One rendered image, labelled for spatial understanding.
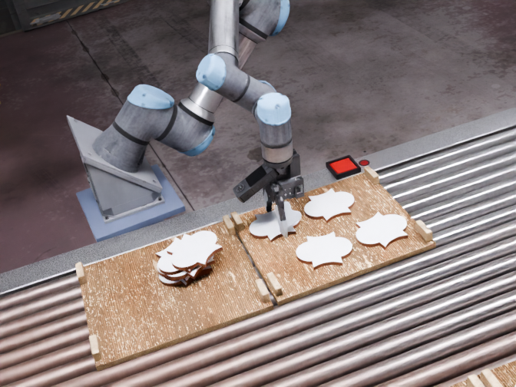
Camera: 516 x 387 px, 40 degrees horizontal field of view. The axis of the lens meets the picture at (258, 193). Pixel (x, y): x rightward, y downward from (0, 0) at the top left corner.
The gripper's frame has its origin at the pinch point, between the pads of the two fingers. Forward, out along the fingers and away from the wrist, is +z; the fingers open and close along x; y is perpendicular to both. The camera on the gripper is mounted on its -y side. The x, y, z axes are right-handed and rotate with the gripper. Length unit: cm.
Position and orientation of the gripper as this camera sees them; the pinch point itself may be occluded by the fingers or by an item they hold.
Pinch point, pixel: (275, 223)
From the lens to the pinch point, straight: 182.1
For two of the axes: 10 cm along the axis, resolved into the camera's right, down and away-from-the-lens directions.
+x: -3.4, -5.1, 7.9
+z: 0.8, 8.2, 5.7
